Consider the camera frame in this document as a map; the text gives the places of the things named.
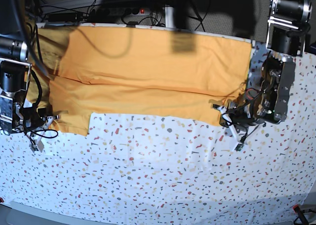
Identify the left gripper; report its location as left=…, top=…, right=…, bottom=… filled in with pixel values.
left=212, top=101, right=266, bottom=144

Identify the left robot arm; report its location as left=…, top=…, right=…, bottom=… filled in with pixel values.
left=213, top=0, right=312, bottom=151

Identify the black camera stand pole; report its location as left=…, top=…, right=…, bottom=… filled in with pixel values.
left=173, top=0, right=189, bottom=30

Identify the terrazzo patterned tablecloth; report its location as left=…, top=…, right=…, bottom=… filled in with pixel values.
left=0, top=37, right=316, bottom=225

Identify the white power strip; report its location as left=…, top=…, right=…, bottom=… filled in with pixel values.
left=91, top=7, right=151, bottom=16

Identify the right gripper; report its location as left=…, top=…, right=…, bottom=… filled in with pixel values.
left=21, top=108, right=68, bottom=139

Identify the black cable bundle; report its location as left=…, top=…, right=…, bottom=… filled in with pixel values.
left=24, top=0, right=213, bottom=32

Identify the white metal pole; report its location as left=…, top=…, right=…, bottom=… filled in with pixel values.
left=164, top=6, right=174, bottom=29

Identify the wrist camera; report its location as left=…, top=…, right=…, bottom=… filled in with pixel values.
left=29, top=139, right=44, bottom=152
left=234, top=143, right=244, bottom=151

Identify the yellow T-shirt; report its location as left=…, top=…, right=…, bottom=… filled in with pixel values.
left=38, top=26, right=252, bottom=136

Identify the red-tipped clamp right corner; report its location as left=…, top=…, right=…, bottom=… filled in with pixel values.
left=292, top=205, right=309, bottom=225

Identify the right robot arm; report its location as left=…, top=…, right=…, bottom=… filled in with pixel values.
left=0, top=0, right=58, bottom=147

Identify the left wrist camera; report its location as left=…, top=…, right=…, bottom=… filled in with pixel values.
left=234, top=143, right=244, bottom=151

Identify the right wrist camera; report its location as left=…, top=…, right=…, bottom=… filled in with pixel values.
left=29, top=139, right=44, bottom=152

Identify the black table clamp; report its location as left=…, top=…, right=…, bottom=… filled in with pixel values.
left=126, top=21, right=138, bottom=28

